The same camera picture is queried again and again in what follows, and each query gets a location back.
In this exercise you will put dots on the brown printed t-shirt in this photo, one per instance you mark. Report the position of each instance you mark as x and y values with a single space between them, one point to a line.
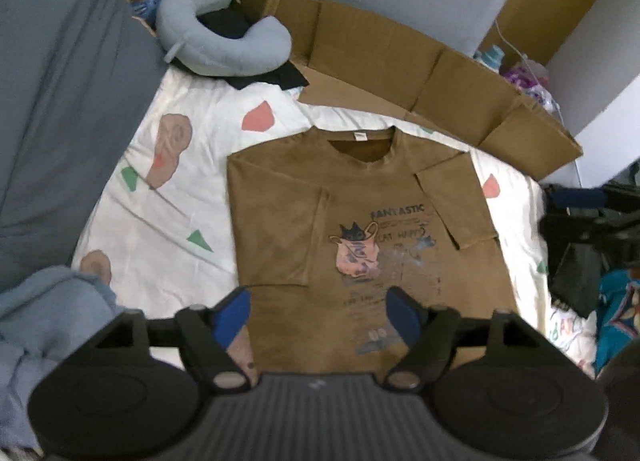
280 211

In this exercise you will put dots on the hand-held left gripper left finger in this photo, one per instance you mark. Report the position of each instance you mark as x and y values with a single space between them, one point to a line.
231 315

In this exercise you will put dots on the light blue bottle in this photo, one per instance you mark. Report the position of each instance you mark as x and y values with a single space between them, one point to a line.
489 58

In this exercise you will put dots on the light blue denim garment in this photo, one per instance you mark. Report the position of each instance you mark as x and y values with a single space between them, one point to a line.
50 311

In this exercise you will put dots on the light blue neck pillow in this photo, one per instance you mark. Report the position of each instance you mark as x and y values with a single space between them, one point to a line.
225 56

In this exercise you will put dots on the grey-blue duvet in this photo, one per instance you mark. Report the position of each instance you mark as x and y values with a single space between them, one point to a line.
60 91

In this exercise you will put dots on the black suitcase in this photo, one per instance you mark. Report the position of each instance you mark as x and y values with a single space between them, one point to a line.
575 246

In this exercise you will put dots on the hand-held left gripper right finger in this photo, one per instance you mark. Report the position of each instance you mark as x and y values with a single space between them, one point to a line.
404 315

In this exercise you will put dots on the white patterned bed sheet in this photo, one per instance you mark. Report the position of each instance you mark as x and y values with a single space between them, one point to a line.
175 201

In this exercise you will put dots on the white cartoon print garment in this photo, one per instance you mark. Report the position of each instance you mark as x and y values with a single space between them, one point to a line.
570 341

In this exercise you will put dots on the black cloth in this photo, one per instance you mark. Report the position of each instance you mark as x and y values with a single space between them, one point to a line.
225 23

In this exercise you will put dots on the purple and white plastic bag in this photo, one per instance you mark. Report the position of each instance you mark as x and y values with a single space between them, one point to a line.
530 83

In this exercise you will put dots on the teal printed garment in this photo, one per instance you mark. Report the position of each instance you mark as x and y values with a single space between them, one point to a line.
620 321

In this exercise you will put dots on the brown cardboard box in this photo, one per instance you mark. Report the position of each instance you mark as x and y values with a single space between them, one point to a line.
380 56

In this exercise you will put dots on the wooden wardrobe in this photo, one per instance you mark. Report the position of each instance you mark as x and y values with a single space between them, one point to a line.
540 16

